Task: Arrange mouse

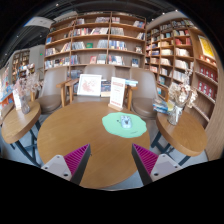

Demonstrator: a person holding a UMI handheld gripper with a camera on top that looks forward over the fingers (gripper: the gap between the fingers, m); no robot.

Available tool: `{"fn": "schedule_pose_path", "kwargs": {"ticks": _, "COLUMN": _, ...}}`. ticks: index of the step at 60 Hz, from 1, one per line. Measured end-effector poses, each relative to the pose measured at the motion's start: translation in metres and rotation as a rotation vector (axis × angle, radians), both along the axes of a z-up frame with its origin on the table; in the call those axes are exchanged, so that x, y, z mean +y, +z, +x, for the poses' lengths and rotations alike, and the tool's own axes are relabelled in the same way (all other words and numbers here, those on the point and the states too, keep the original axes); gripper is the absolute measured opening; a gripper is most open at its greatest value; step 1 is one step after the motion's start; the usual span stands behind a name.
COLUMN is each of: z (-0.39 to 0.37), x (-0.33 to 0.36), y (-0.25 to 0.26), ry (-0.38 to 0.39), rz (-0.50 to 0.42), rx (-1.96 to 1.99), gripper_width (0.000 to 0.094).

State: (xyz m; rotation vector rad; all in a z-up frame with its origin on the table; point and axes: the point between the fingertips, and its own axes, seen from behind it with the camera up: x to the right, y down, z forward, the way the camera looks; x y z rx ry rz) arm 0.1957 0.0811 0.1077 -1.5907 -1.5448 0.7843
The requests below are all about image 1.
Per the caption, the wide wooden bookshelf unit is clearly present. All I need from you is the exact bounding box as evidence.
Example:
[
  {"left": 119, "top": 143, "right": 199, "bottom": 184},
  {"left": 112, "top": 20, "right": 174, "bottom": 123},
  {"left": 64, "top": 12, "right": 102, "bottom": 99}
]
[{"left": 43, "top": 11, "right": 148, "bottom": 79}]

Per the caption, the distant wooden bookshelf unit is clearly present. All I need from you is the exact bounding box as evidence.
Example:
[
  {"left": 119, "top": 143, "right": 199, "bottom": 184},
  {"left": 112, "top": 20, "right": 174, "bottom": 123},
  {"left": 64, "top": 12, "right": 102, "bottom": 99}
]
[{"left": 11, "top": 49, "right": 32, "bottom": 79}]

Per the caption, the curved wooden bookshelf unit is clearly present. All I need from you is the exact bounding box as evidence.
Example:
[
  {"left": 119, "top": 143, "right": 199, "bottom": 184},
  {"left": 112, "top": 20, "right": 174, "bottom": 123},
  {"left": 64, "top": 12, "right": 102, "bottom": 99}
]
[{"left": 144, "top": 14, "right": 224, "bottom": 161}]

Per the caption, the dark blue book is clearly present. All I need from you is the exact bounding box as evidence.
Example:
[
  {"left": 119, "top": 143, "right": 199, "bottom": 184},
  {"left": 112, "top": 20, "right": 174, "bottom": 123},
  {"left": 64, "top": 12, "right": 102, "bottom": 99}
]
[{"left": 100, "top": 80, "right": 112, "bottom": 98}]

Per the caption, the white framed picture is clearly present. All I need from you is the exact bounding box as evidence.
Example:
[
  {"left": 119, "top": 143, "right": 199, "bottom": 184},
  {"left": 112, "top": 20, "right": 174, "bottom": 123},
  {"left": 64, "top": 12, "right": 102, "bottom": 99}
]
[{"left": 76, "top": 73, "right": 103, "bottom": 98}]

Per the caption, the transparent computer mouse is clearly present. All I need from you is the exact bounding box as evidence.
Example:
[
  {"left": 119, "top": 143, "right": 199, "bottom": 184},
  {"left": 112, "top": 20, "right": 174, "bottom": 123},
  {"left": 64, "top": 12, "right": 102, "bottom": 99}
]
[{"left": 119, "top": 114, "right": 133, "bottom": 129}]

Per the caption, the beige wooden armchair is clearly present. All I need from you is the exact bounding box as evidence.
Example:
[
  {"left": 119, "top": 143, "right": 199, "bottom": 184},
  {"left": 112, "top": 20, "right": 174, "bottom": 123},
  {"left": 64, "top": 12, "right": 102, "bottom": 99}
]
[
  {"left": 125, "top": 67, "right": 169, "bottom": 119},
  {"left": 56, "top": 64, "right": 134, "bottom": 104},
  {"left": 31, "top": 66, "right": 69, "bottom": 114}
]

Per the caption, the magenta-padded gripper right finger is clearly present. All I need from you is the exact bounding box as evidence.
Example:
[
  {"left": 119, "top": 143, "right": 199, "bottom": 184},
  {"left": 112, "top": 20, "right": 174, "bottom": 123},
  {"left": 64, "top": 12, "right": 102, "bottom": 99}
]
[{"left": 131, "top": 143, "right": 183, "bottom": 186}]

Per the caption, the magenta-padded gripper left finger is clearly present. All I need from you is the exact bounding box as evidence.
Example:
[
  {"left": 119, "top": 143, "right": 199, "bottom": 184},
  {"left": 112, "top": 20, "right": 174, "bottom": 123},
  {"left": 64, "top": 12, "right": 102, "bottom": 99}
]
[{"left": 41, "top": 143, "right": 92, "bottom": 186}]

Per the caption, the green smiley mouse pad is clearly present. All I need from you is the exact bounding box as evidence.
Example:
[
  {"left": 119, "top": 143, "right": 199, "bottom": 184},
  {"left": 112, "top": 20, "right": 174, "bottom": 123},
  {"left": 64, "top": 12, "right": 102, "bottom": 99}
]
[{"left": 101, "top": 111, "right": 148, "bottom": 139}]

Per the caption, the small white card sign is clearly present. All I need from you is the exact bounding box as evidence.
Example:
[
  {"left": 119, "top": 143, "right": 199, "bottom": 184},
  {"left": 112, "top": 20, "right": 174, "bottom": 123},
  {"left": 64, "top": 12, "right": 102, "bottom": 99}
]
[{"left": 12, "top": 88, "right": 23, "bottom": 111}]

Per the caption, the white red sign stand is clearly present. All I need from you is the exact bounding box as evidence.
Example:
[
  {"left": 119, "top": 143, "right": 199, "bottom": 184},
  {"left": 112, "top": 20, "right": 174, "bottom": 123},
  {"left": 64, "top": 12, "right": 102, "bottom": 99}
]
[{"left": 107, "top": 76, "right": 127, "bottom": 112}]

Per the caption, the glass vase with pink flowers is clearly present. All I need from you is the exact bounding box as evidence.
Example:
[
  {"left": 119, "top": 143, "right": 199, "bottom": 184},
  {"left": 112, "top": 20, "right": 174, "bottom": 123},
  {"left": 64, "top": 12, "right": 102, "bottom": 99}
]
[{"left": 12, "top": 71, "right": 43, "bottom": 115}]

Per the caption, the stack of books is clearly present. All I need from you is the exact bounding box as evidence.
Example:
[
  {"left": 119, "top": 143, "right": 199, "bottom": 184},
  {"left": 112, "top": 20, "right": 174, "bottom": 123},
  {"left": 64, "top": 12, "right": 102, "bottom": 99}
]
[{"left": 152, "top": 98, "right": 169, "bottom": 115}]

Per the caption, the round wooden side table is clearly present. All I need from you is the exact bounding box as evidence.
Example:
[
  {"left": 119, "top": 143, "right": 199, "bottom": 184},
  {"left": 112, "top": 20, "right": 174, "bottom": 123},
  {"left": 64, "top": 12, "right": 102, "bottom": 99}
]
[
  {"left": 1, "top": 100, "right": 43, "bottom": 166},
  {"left": 151, "top": 110, "right": 208, "bottom": 166}
]

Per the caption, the light blue book stack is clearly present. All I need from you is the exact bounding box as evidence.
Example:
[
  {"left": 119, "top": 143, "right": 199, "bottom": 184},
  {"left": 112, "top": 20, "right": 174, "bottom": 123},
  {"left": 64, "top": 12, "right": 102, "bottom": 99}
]
[{"left": 124, "top": 78, "right": 139, "bottom": 88}]

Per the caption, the glass vase with cream flowers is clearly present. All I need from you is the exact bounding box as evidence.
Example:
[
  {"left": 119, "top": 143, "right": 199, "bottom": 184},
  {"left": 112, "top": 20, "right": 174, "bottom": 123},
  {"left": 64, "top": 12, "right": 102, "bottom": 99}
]
[{"left": 166, "top": 68, "right": 199, "bottom": 127}]

